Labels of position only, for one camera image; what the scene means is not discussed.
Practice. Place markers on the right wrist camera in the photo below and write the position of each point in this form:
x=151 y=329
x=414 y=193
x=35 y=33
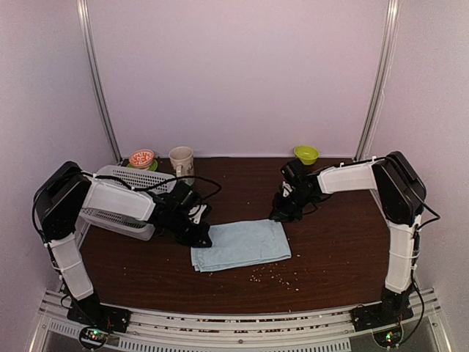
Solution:
x=295 y=173

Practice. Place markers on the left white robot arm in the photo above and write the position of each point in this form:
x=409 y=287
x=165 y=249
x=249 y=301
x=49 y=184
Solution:
x=171 y=204

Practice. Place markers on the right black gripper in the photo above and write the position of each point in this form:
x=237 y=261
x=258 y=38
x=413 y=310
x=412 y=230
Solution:
x=280 y=211

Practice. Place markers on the green saucer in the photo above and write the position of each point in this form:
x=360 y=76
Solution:
x=152 y=168

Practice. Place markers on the lime green bowl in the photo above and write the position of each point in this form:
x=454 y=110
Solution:
x=306 y=154

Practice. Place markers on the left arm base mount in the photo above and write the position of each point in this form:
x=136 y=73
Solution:
x=100 y=321

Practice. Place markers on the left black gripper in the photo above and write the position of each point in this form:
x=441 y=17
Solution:
x=201 y=237

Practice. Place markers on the front aluminium rail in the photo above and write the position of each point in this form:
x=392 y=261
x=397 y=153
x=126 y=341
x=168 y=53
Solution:
x=317 y=330

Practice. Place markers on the light blue towel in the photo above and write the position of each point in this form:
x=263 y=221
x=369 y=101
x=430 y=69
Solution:
x=241 y=244

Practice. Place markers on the white plastic basket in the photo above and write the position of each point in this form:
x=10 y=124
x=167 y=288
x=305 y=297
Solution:
x=116 y=222

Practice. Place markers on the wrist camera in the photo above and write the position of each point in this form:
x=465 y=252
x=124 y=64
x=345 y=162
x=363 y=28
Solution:
x=295 y=173
x=189 y=203

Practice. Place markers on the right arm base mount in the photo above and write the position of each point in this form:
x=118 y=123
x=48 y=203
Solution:
x=384 y=319

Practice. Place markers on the left aluminium frame post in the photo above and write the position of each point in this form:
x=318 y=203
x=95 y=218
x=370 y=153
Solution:
x=97 y=85

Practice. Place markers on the right aluminium frame post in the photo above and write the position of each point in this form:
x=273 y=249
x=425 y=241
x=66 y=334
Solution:
x=383 y=70

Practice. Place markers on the beige ceramic mug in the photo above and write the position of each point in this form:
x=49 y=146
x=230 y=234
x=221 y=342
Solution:
x=181 y=159

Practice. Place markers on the aluminium frame post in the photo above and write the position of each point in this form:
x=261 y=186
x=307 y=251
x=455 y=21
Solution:
x=383 y=70
x=97 y=85

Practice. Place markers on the red patterned bowl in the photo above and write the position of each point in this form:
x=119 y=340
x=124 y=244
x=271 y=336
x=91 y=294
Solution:
x=142 y=159

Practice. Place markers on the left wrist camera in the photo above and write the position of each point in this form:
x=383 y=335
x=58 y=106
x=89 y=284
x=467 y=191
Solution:
x=189 y=203

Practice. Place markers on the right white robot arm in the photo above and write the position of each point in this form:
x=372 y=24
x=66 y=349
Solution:
x=401 y=194

